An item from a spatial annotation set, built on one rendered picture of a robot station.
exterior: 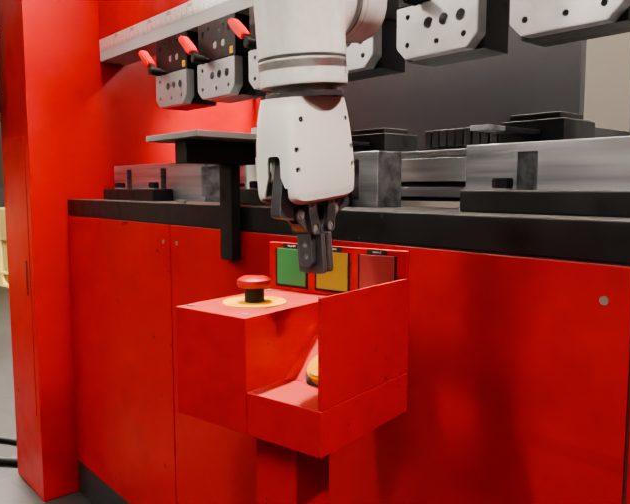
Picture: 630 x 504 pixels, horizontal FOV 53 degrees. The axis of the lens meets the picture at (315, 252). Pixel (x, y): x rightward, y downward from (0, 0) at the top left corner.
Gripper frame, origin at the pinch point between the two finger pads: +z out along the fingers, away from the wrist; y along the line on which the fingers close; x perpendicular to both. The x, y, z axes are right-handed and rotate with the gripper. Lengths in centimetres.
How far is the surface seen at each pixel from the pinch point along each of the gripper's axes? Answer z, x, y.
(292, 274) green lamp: 5.2, -11.5, -9.1
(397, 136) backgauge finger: -10, -34, -70
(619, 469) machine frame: 25.2, 24.0, -18.8
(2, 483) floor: 87, -153, -26
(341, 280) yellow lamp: 5.3, -4.1, -9.3
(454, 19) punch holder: -26.6, -4.1, -39.4
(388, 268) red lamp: 3.5, 2.3, -9.7
